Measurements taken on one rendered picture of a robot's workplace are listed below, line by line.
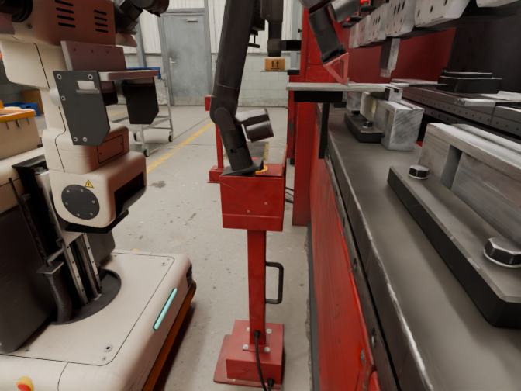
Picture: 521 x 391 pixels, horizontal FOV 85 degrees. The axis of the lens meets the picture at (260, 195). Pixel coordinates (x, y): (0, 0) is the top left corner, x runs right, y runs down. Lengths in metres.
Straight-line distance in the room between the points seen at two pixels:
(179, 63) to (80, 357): 7.72
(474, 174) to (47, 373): 1.10
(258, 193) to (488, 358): 0.55
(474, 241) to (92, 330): 1.06
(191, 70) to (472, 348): 8.14
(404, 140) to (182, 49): 7.78
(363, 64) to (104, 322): 1.69
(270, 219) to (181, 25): 7.76
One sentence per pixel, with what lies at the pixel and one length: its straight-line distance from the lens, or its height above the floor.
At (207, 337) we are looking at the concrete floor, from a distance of 1.38.
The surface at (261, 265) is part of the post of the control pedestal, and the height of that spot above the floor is 0.49.
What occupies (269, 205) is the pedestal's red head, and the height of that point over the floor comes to 0.74.
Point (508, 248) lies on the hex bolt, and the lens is 0.31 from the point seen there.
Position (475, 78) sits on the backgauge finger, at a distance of 0.99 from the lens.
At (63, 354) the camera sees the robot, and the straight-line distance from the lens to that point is 1.13.
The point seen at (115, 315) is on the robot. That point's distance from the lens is 1.16.
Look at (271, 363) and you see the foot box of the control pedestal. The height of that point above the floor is 0.12.
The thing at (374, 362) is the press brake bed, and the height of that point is 0.77.
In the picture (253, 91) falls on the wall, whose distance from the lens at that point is 7.93.
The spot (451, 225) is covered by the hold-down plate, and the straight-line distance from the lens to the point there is 0.36.
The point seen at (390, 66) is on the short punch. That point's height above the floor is 1.05.
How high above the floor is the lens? 1.06
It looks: 25 degrees down
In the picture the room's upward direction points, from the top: straight up
